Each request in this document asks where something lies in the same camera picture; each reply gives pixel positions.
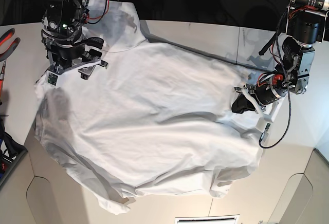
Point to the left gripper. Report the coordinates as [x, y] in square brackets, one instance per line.
[268, 89]

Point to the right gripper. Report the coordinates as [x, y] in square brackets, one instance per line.
[61, 51]

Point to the white t-shirt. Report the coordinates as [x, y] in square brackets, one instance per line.
[157, 121]

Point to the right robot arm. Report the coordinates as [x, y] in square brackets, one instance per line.
[65, 18]

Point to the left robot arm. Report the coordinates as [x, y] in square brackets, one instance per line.
[299, 28]

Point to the orange handled screwdriver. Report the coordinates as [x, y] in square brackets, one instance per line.
[2, 76]

